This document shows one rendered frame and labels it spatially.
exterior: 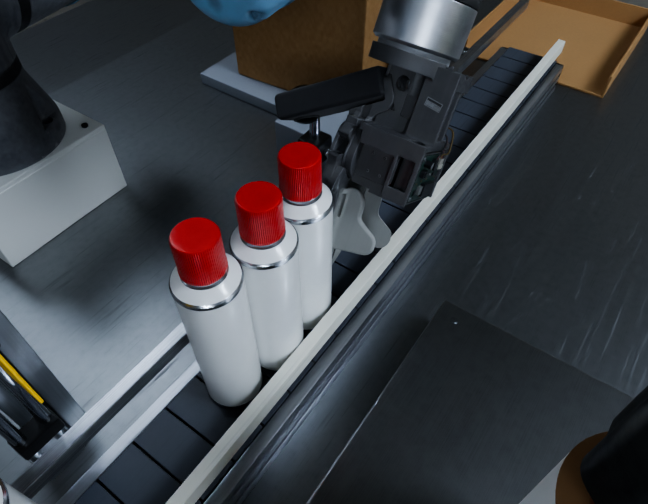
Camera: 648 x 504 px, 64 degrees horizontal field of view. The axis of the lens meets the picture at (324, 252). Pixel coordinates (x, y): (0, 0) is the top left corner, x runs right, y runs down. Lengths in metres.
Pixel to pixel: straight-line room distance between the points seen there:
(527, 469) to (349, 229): 0.25
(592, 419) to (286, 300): 0.30
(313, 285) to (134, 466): 0.21
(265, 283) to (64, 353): 0.31
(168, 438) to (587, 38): 1.04
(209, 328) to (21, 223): 0.39
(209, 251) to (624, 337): 0.49
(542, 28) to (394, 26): 0.80
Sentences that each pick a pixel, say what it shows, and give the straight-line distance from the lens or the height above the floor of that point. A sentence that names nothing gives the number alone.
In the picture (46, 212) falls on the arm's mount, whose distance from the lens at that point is 0.73.
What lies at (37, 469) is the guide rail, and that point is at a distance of 0.43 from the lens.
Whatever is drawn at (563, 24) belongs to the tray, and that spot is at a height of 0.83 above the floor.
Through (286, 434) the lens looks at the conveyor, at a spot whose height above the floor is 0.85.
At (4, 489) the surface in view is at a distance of 0.34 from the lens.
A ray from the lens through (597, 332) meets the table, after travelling 0.66.
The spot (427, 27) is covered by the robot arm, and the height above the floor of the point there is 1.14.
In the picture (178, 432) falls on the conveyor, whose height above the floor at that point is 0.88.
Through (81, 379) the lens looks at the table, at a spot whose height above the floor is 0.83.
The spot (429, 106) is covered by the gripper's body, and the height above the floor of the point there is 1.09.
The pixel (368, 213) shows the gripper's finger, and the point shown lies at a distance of 0.51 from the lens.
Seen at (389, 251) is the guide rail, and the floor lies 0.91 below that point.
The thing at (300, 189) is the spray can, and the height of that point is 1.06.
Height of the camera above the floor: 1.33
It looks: 49 degrees down
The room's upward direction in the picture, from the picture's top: straight up
